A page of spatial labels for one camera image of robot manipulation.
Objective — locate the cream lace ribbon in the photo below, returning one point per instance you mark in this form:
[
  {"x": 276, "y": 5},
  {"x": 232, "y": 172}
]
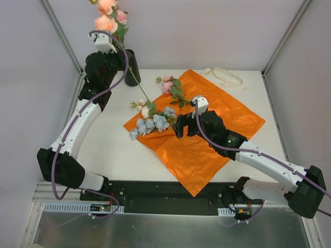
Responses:
[{"x": 223, "y": 78}]

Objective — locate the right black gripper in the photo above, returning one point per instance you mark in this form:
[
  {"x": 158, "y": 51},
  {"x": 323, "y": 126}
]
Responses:
[{"x": 190, "y": 125}]

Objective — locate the white cable duct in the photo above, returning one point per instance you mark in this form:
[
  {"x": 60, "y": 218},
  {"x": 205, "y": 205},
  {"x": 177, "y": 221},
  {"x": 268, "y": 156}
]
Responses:
[
  {"x": 226, "y": 212},
  {"x": 82, "y": 208}
]

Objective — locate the left white cable duct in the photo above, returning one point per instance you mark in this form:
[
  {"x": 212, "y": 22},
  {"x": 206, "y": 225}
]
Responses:
[{"x": 82, "y": 208}]

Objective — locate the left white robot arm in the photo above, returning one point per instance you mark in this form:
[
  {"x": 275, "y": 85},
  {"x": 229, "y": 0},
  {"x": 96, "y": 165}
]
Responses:
[{"x": 58, "y": 164}]

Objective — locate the right white cable duct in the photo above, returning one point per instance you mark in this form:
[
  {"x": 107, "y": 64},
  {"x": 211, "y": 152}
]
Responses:
[{"x": 226, "y": 212}]

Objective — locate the small pink rose stem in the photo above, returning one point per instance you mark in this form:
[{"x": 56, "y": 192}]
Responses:
[{"x": 173, "y": 87}]

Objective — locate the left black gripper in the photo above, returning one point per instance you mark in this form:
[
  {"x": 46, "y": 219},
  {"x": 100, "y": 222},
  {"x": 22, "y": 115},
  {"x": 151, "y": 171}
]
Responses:
[{"x": 114, "y": 57}]

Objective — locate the aluminium frame post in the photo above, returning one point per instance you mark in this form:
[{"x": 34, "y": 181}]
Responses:
[
  {"x": 287, "y": 35},
  {"x": 60, "y": 34}
]

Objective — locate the black conical vase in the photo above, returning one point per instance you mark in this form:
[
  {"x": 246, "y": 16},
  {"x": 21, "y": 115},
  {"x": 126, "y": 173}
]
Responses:
[{"x": 132, "y": 78}]

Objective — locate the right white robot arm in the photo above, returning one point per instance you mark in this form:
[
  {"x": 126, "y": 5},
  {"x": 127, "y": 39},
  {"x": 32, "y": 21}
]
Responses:
[{"x": 302, "y": 189}]

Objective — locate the white and pink flower stem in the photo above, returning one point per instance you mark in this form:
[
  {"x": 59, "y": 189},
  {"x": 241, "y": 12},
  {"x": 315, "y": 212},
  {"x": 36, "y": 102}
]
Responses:
[{"x": 145, "y": 107}]

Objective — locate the pink and blue flower bouquet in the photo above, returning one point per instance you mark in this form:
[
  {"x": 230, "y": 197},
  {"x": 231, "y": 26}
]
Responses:
[{"x": 159, "y": 122}]

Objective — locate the right aluminium frame post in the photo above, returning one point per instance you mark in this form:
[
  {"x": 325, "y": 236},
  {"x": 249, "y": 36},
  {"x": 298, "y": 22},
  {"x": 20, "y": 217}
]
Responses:
[{"x": 287, "y": 35}]

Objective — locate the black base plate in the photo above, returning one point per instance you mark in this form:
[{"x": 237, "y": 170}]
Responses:
[{"x": 161, "y": 197}]

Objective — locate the front aluminium rail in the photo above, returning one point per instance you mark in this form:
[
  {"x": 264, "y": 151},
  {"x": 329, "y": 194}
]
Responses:
[{"x": 44, "y": 193}]

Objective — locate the left aluminium frame post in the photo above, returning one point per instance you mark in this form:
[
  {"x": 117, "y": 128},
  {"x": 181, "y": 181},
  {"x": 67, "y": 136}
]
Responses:
[{"x": 60, "y": 34}]

